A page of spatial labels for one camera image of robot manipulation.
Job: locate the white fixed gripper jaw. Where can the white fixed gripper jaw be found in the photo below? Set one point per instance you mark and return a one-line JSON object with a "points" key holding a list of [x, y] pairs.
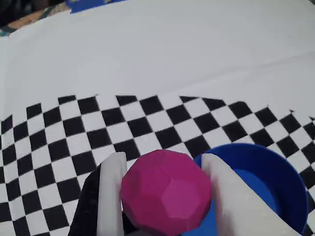
{"points": [[236, 211]]}

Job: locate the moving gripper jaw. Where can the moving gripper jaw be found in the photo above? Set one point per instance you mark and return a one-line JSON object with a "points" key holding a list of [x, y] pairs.
{"points": [[110, 196]]}

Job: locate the pink faceted ball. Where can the pink faceted ball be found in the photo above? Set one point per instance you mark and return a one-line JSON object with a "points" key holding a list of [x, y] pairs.
{"points": [[167, 191]]}

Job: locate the blue round box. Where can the blue round box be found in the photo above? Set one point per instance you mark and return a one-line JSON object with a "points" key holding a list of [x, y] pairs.
{"points": [[270, 172]]}

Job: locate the checkered white paper sheet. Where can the checkered white paper sheet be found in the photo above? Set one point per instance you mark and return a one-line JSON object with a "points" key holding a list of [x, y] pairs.
{"points": [[147, 61]]}

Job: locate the blue tape strip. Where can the blue tape strip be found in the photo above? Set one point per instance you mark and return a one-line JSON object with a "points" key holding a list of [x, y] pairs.
{"points": [[93, 6]]}

